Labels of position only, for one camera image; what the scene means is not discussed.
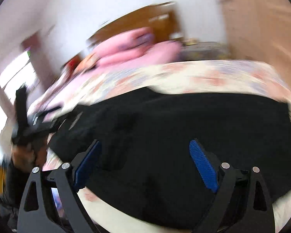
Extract light wooden wardrobe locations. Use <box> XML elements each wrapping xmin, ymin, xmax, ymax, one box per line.
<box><xmin>220</xmin><ymin>0</ymin><xmax>291</xmax><ymax>87</ymax></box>

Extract orange patterned pillow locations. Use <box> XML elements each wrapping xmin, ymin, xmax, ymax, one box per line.
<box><xmin>73</xmin><ymin>53</ymin><xmax>99</xmax><ymax>75</ymax></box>

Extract black pants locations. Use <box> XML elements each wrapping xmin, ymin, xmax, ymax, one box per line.
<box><xmin>49</xmin><ymin>88</ymin><xmax>291</xmax><ymax>229</ymax></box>

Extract window with curtain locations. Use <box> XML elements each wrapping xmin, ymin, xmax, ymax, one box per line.
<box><xmin>0</xmin><ymin>32</ymin><xmax>54</xmax><ymax>161</ymax></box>

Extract folded pink comforter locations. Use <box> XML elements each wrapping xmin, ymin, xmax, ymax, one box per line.
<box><xmin>91</xmin><ymin>27</ymin><xmax>154</xmax><ymax>66</ymax></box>

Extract brown wooden headboard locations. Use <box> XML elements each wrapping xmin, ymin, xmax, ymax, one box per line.
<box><xmin>86</xmin><ymin>2</ymin><xmax>184</xmax><ymax>46</ymax></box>

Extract floral quilt bedspread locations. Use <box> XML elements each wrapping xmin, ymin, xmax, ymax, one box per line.
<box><xmin>29</xmin><ymin>60</ymin><xmax>291</xmax><ymax>232</ymax></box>

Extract wooden nightstand with cloth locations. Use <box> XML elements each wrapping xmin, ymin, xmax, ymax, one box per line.
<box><xmin>179</xmin><ymin>38</ymin><xmax>231</xmax><ymax>62</ymax></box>

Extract person's left hand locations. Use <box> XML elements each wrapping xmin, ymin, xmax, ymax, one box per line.
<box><xmin>11</xmin><ymin>138</ymin><xmax>48</xmax><ymax>173</ymax></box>

